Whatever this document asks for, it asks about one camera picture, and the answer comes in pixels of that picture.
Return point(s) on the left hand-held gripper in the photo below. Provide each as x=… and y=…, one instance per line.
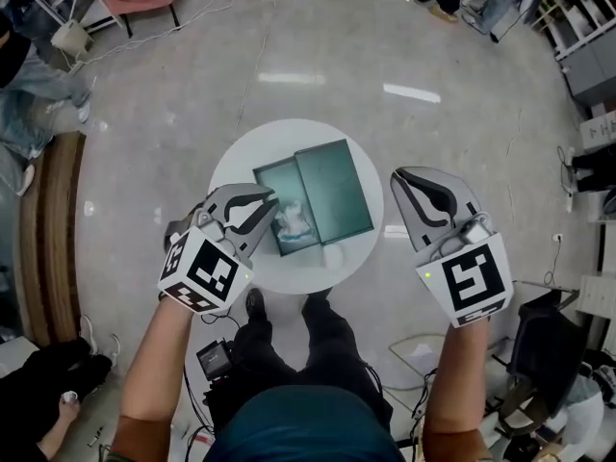
x=207, y=272

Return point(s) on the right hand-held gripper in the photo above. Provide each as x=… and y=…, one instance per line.
x=471, y=282

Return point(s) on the teal box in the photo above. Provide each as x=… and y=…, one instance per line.
x=279, y=186

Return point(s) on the white plastic bag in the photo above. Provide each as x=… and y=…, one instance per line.
x=293, y=222

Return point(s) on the person's right forearm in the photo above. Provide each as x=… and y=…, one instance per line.
x=457, y=383

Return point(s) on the person's left forearm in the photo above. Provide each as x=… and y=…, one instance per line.
x=154, y=364

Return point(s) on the dark green box lid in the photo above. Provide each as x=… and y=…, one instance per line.
x=337, y=190

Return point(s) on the white round side table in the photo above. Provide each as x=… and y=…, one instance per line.
x=250, y=147

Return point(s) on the person's left black shoe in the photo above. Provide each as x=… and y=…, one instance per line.
x=255, y=303

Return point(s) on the person's black shoe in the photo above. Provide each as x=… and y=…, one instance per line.
x=255, y=303
x=318, y=294

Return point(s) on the small white cup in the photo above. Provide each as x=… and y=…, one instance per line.
x=332, y=257

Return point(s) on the person's right black shoe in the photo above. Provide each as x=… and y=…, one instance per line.
x=318, y=294

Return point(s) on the white floor socket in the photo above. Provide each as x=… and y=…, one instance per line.
x=557, y=238

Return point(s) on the person's black trousers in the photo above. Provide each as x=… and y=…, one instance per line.
x=332, y=340

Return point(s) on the black office chair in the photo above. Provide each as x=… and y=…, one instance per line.
x=548, y=344

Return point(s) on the curved wooden bench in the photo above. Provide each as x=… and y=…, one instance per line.
x=53, y=238

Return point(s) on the pair of white sandals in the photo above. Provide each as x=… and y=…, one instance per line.
x=89, y=335

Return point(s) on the grey metal cabinet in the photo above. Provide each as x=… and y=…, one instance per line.
x=594, y=80

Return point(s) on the person's teal shirt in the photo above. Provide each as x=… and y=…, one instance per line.
x=298, y=426

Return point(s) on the white metal shelf rack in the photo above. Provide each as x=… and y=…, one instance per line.
x=577, y=27

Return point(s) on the small white bin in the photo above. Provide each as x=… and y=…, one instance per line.
x=72, y=39

